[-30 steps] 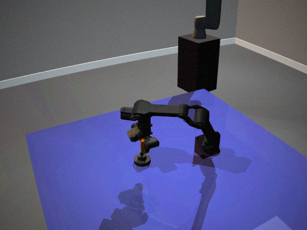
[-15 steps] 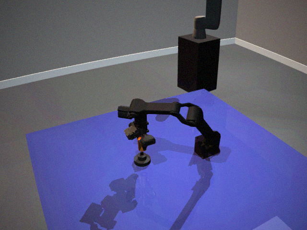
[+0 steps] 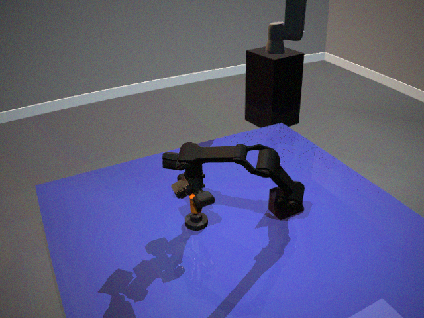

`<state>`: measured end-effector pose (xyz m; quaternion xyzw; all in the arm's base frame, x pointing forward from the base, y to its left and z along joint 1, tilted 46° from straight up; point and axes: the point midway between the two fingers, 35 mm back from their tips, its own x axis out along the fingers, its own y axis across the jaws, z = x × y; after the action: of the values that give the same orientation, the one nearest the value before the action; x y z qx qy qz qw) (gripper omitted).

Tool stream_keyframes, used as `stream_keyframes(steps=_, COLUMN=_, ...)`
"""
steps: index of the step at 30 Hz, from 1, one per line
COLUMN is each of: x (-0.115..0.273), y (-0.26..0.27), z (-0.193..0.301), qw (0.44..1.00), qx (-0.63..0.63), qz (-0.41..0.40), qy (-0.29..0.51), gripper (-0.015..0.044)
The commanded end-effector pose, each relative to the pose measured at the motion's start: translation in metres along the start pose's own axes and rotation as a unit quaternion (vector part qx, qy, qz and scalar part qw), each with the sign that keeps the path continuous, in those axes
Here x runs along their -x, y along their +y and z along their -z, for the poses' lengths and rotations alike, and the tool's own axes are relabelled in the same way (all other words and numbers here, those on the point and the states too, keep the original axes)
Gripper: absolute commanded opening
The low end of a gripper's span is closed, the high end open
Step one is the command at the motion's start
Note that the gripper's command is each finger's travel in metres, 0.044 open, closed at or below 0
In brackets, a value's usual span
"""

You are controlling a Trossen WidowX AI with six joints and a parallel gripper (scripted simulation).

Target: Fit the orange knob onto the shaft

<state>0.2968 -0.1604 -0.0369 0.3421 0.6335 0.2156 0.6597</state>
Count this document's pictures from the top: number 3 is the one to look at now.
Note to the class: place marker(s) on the orange knob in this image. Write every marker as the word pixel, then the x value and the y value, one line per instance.
pixel 192 205

